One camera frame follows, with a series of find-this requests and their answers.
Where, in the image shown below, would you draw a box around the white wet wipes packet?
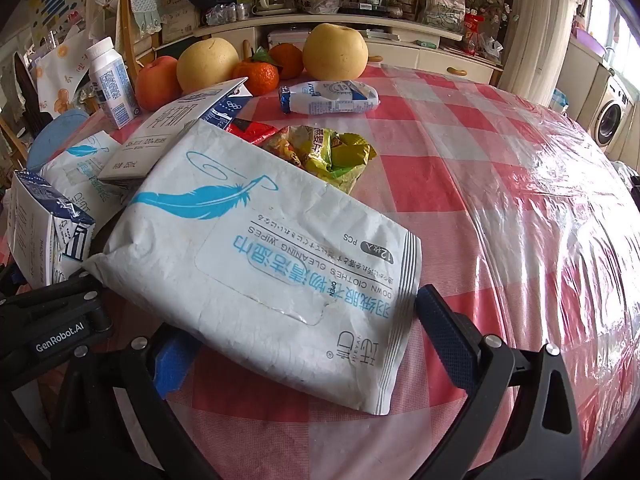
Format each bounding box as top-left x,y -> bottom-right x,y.
82,119 -> 423,416
40,130 -> 136,206

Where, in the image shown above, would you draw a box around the light wooden chair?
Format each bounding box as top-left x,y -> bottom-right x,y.
116,0 -> 166,68

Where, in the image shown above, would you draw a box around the white washing machine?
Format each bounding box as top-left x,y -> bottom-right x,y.
592,77 -> 638,148

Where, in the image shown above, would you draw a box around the yellow pear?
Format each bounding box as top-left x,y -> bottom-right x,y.
176,39 -> 240,95
302,23 -> 369,82

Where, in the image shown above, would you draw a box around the dark clothes pile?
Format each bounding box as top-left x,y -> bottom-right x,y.
617,160 -> 640,201

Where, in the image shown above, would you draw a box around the tall white milk bottle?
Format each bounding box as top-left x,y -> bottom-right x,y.
86,37 -> 138,130

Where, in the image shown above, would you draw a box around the purple basin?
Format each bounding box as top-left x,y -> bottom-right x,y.
572,25 -> 608,56

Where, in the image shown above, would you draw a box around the white curtain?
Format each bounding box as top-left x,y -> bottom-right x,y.
497,0 -> 581,106

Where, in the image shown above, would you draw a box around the orange tangerine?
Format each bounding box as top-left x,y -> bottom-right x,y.
269,43 -> 305,81

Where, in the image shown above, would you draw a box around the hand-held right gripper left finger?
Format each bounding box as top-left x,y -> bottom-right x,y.
45,322 -> 221,480

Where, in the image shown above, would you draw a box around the small white yogurt bottle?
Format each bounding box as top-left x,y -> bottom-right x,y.
278,80 -> 380,116

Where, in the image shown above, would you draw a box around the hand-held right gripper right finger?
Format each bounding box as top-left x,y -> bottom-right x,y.
414,284 -> 584,480

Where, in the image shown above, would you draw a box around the pale green lace cloth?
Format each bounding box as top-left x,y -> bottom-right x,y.
122,0 -> 166,38

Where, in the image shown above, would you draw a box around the crushed blue white milk carton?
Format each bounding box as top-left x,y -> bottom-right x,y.
7,170 -> 96,288

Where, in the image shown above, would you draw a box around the printed plastic bag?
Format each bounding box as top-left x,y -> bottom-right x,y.
424,0 -> 466,31

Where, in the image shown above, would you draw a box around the red snack wrapper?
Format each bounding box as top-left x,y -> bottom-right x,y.
225,119 -> 278,148

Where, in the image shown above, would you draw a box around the red apple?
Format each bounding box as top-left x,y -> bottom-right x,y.
136,56 -> 182,112

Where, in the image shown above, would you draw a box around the dried flower bunch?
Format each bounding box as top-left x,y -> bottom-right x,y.
462,0 -> 513,26

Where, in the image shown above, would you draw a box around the red plastic package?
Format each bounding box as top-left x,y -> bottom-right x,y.
462,14 -> 486,56

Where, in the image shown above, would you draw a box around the red checked tablecloth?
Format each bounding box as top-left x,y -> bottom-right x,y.
7,62 -> 640,480

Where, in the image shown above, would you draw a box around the white cardboard box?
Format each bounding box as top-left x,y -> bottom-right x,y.
162,0 -> 201,43

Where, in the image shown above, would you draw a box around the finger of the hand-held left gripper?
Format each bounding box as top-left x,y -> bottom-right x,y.
0,277 -> 105,332

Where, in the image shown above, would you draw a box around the shiny wrapped jars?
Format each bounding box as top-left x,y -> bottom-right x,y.
205,2 -> 256,26

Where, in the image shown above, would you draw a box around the white utility cabinet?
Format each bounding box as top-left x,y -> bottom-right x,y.
557,37 -> 613,126

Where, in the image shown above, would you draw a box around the small orange persimmon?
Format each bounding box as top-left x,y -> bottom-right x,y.
231,47 -> 280,97

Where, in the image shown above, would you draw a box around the white orange-print tablecloth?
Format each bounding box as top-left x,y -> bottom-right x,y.
32,30 -> 101,121

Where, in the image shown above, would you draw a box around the yellow green snack wrapper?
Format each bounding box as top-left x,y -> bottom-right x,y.
260,125 -> 377,196

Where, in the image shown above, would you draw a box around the cream television cabinet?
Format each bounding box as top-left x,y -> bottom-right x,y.
150,10 -> 506,86

